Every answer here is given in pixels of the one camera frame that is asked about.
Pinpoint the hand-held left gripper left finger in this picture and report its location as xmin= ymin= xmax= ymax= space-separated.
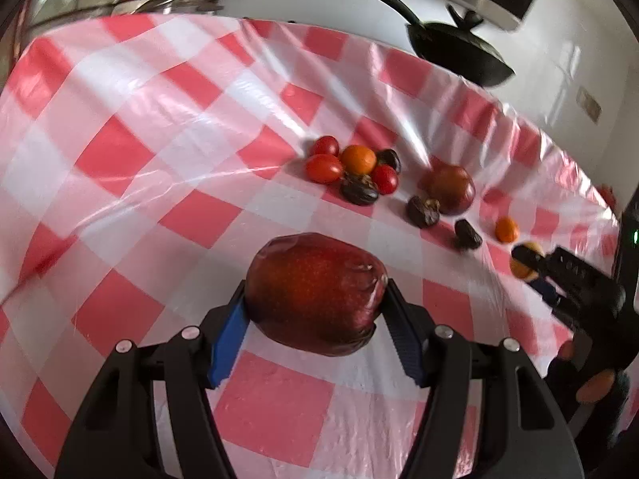
xmin=54 ymin=282 xmax=251 ymax=479

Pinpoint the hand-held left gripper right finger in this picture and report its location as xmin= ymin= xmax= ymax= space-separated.
xmin=382 ymin=278 xmax=585 ymax=479

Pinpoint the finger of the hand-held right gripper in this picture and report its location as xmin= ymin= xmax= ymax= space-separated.
xmin=528 ymin=277 xmax=587 ymax=329
xmin=512 ymin=245 xmax=612 ymax=293

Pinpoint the orange kumquat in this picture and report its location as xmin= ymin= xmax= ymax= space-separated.
xmin=495 ymin=216 xmax=520 ymax=243
xmin=341 ymin=144 xmax=377 ymax=174
xmin=510 ymin=241 xmax=545 ymax=280

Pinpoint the large red apple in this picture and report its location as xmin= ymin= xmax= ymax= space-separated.
xmin=244 ymin=233 xmax=389 ymax=357

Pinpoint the red cherry tomato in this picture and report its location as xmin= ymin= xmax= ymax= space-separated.
xmin=305 ymin=154 xmax=345 ymax=184
xmin=371 ymin=164 xmax=399 ymax=195
xmin=310 ymin=136 xmax=341 ymax=157

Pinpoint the person's right hand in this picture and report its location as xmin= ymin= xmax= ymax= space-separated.
xmin=546 ymin=339 xmax=631 ymax=460

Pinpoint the small dark red plum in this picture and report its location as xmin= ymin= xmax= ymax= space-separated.
xmin=426 ymin=165 xmax=476 ymax=214

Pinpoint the red white checkered tablecloth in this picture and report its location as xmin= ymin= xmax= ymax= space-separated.
xmin=0 ymin=12 xmax=625 ymax=479

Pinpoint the black frying pan with lid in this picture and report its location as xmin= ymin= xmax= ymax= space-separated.
xmin=349 ymin=0 xmax=516 ymax=87

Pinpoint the wall outlet plate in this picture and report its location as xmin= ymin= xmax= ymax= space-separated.
xmin=576 ymin=87 xmax=602 ymax=123

